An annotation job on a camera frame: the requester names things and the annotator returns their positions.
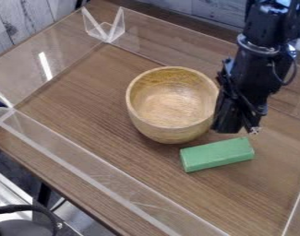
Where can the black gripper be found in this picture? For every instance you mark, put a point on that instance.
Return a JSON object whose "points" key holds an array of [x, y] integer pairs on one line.
{"points": [[251, 77]]}

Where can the green rectangular block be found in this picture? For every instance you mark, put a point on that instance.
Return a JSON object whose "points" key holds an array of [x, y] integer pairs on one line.
{"points": [[216, 154]]}

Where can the brown wooden bowl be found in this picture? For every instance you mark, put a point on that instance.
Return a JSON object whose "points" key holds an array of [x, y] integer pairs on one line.
{"points": [[171, 102]]}

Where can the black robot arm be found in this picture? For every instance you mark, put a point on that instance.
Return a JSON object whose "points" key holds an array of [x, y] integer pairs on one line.
{"points": [[272, 22]]}

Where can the black table leg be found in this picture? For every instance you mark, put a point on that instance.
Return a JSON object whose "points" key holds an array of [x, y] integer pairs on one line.
{"points": [[45, 194]]}

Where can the clear acrylic corner bracket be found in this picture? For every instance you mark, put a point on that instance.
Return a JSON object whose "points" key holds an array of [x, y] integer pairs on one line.
{"points": [[105, 31]]}

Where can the clear acrylic front wall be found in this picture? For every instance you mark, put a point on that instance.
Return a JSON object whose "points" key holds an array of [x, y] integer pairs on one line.
{"points": [[122, 203]]}

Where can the grey metal base plate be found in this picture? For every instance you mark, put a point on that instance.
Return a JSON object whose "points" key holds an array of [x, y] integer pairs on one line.
{"points": [[69, 229]]}

